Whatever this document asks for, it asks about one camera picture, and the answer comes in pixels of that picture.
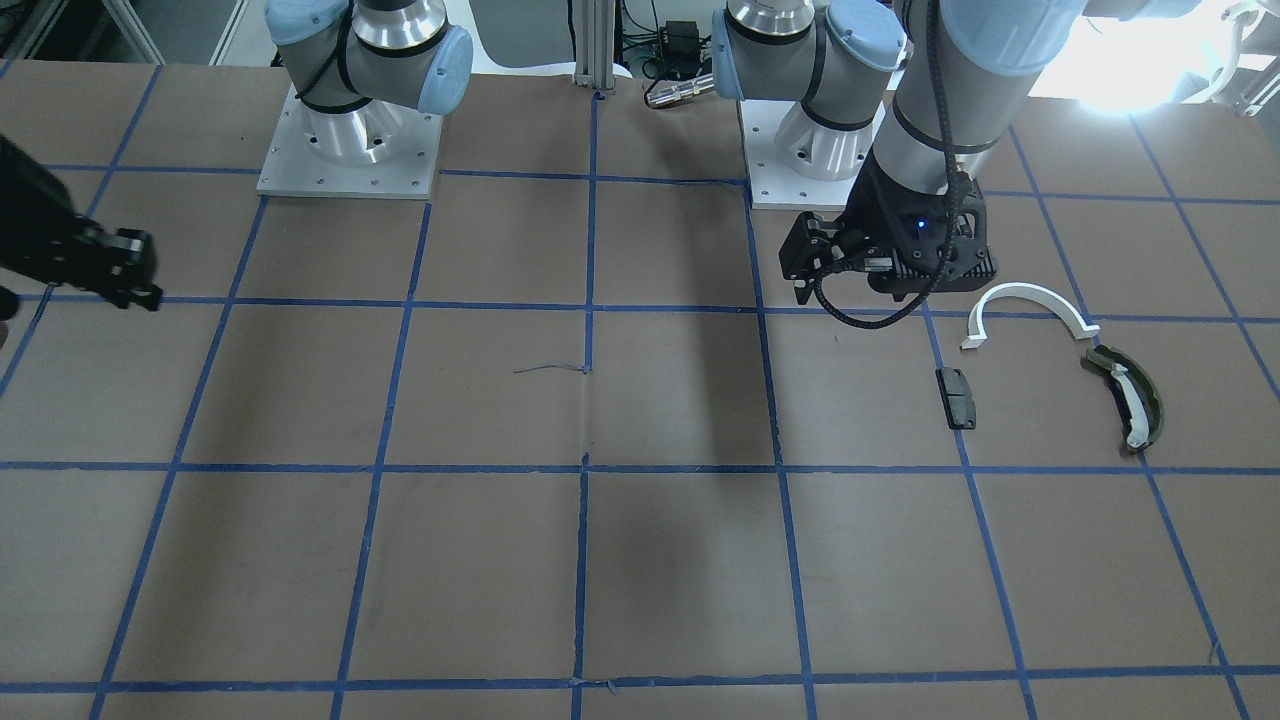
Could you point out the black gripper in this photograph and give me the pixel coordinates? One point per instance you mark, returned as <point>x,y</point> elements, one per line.
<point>880,207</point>
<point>62,243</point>

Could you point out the dark grey brake pad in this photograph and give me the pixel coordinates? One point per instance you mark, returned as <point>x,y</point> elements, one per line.
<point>957,399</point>

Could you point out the dark curved brake shoe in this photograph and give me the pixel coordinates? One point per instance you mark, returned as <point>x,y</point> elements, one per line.
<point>1138,400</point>

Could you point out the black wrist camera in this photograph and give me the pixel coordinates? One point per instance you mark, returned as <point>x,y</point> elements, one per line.
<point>807,248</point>

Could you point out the aluminium frame post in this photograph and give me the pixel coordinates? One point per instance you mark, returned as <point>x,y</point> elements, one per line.
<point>593,33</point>

